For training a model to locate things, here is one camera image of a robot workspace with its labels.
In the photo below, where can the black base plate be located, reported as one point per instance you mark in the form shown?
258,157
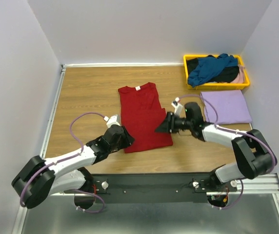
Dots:
157,188

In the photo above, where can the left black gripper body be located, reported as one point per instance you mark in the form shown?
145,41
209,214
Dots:
112,147

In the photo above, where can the aluminium front rail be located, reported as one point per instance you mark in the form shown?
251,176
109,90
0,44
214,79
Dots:
76,180

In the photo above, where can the black t shirt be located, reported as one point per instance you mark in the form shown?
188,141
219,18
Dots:
227,74

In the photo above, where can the folded purple t shirt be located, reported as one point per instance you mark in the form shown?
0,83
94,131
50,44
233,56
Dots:
225,107

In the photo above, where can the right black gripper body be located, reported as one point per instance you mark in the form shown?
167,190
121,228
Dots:
183,123

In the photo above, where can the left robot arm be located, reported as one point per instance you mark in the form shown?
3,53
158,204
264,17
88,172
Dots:
36,179

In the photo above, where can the blue t shirt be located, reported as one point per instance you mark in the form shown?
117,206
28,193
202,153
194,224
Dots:
210,69

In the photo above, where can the pink t shirt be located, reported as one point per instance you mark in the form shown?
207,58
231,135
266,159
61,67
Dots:
240,78

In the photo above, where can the red t shirt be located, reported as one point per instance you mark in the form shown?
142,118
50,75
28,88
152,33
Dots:
141,114

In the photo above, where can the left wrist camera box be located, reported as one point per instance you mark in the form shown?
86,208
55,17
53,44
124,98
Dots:
113,120

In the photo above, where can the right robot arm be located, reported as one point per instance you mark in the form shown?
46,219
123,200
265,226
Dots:
253,155

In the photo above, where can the yellow plastic bin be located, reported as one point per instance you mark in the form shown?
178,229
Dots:
210,72

